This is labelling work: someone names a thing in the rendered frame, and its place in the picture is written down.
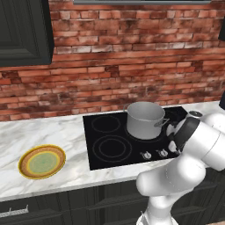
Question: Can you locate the yellow and green plate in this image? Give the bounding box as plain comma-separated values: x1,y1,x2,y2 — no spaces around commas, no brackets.
18,144,67,180

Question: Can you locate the dark drawer front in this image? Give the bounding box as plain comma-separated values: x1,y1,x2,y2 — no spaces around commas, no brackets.
0,191,69,225

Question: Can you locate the dark wall cupboard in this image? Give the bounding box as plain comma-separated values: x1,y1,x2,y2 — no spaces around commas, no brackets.
218,17,225,42

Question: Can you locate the silver hob knob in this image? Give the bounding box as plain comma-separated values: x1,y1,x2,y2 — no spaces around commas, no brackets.
140,150,153,161
156,149,170,158

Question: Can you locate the grey range hood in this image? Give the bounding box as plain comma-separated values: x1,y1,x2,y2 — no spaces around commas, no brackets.
72,0,212,5

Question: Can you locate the black glass hob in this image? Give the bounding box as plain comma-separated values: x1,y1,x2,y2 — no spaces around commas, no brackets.
82,105,190,171

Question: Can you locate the silver drawer handle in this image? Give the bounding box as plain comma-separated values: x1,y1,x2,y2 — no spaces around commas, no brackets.
0,204,30,219

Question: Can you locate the dark object on worktop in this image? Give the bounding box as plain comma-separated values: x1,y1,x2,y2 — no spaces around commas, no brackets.
218,90,225,112

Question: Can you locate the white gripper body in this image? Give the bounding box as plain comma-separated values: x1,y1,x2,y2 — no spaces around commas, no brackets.
165,118,184,156

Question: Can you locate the dark base cupboard door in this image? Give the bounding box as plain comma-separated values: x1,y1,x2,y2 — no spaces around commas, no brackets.
171,168,225,225
68,178,149,225

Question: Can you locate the silver cooking pot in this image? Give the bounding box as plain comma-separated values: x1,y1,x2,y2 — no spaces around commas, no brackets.
122,101,171,141

